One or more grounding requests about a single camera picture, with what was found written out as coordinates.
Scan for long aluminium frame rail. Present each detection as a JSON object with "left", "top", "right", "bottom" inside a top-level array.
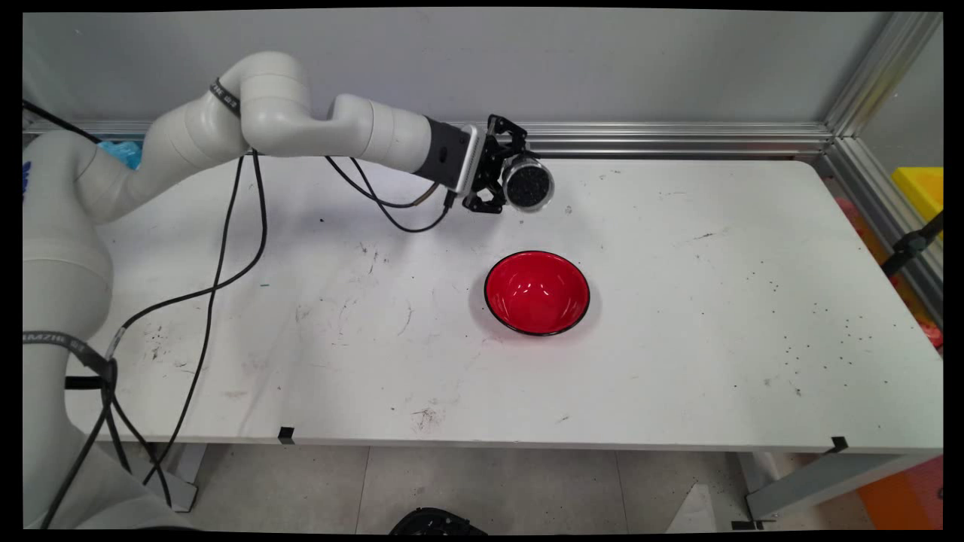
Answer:
[{"left": 23, "top": 120, "right": 834, "bottom": 160}]

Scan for black object on floor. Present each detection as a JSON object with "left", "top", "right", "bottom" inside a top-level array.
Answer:
[{"left": 388, "top": 508, "right": 489, "bottom": 537}]

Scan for red bowl with black rim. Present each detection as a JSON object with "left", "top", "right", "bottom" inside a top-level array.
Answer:
[{"left": 484, "top": 251, "right": 591, "bottom": 337}]

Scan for black clamp stand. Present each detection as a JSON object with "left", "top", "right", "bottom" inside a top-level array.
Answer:
[{"left": 880, "top": 211, "right": 944, "bottom": 278}]

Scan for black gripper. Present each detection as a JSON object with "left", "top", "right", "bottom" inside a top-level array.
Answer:
[{"left": 462, "top": 114, "right": 529, "bottom": 216}]

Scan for yellow box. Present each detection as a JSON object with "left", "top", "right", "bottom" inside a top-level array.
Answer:
[{"left": 891, "top": 167, "right": 944, "bottom": 242}]

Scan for short aluminium frame rail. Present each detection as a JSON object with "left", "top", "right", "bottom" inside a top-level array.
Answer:
[{"left": 817, "top": 135, "right": 944, "bottom": 326}]

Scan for black velcro strap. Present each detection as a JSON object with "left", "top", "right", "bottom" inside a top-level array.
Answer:
[
  {"left": 23, "top": 330, "right": 119, "bottom": 379},
  {"left": 210, "top": 78, "right": 243, "bottom": 118}
]

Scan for upright aluminium frame post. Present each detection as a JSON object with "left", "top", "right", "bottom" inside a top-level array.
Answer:
[{"left": 824, "top": 11, "right": 943, "bottom": 140}]

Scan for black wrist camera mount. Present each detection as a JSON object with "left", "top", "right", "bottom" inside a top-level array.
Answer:
[{"left": 428, "top": 117, "right": 481, "bottom": 196}]

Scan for orange box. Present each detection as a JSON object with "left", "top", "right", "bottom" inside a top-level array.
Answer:
[{"left": 855, "top": 455, "right": 944, "bottom": 529}]

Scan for red and pink items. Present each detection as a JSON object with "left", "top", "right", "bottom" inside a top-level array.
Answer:
[{"left": 834, "top": 197, "right": 944, "bottom": 352}]

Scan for blue plastic sheet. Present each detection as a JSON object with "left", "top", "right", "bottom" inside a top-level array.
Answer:
[{"left": 96, "top": 139, "right": 144, "bottom": 171}]

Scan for grey table leg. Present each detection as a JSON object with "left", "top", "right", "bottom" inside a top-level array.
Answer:
[
  {"left": 727, "top": 452, "right": 936, "bottom": 525},
  {"left": 113, "top": 443, "right": 209, "bottom": 513}
]

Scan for black cable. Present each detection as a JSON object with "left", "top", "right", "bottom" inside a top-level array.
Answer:
[
  {"left": 41, "top": 151, "right": 445, "bottom": 529},
  {"left": 105, "top": 151, "right": 454, "bottom": 362}
]

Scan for clear jar of black seeds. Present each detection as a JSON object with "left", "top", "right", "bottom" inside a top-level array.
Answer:
[{"left": 501, "top": 151, "right": 557, "bottom": 215}]

